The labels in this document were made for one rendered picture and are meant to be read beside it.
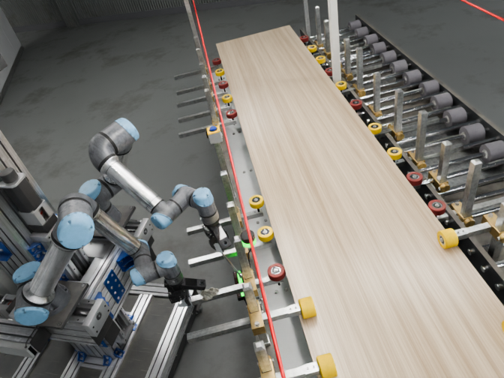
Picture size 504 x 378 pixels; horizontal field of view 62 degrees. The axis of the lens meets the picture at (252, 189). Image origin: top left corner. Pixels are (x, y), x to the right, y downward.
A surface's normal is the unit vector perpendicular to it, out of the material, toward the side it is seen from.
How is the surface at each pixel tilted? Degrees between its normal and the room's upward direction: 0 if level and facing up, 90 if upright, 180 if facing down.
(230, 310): 0
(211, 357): 0
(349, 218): 0
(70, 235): 85
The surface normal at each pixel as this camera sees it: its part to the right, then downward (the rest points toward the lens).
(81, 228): 0.40, 0.47
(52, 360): -0.19, -0.74
